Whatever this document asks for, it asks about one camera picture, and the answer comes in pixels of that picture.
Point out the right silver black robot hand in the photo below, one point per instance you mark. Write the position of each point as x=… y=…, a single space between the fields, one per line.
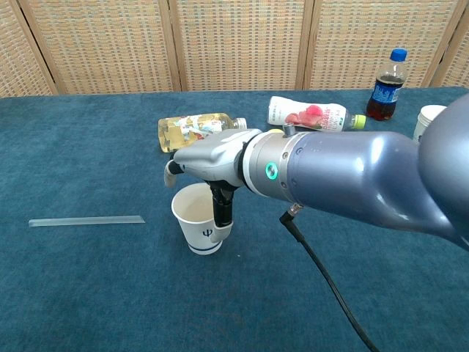
x=216 y=154

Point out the white cup with blue logo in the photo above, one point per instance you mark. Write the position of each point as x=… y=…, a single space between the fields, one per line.
x=194 y=223

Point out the clear plastic strip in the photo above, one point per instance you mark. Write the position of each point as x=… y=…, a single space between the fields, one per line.
x=86 y=221

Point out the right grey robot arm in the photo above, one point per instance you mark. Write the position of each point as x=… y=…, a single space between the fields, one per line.
x=366 y=172

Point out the yellow tea bottle, white cap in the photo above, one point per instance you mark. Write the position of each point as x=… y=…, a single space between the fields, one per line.
x=183 y=132

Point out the pink label bottle, green cap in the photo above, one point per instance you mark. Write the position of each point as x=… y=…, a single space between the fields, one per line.
x=311 y=115

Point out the woven bamboo folding screen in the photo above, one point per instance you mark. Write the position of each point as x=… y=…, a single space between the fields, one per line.
x=234 y=44

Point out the cola bottle with blue cap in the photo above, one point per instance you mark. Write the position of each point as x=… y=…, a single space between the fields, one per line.
x=384 y=95

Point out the blue table cloth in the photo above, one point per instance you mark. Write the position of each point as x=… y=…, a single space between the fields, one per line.
x=91 y=293

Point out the stacked floral paper cups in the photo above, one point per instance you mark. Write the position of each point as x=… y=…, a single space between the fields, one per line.
x=425 y=121

